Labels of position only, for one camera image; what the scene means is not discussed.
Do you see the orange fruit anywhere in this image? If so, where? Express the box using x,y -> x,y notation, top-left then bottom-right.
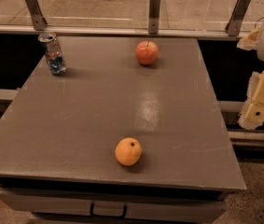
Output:
115,137 -> 142,166

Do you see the right metal bracket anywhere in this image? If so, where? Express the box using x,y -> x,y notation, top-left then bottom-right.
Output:
225,0 -> 251,36

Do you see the middle metal bracket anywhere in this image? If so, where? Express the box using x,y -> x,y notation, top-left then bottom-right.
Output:
148,0 -> 160,35

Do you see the red apple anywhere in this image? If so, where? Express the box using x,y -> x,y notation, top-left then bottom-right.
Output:
135,40 -> 159,65

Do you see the grey drawer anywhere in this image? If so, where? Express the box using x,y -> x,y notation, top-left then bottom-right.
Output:
0,188 -> 226,224

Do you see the redbull can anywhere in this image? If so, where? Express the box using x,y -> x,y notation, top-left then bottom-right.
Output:
38,32 -> 66,76

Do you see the metal bracket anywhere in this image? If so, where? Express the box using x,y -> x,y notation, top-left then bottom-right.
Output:
148,0 -> 160,35
24,0 -> 48,31
225,0 -> 251,36

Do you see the black drawer handle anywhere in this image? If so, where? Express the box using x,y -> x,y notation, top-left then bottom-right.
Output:
90,202 -> 128,218

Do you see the left metal bracket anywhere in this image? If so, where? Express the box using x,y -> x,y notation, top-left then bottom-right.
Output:
24,0 -> 48,31

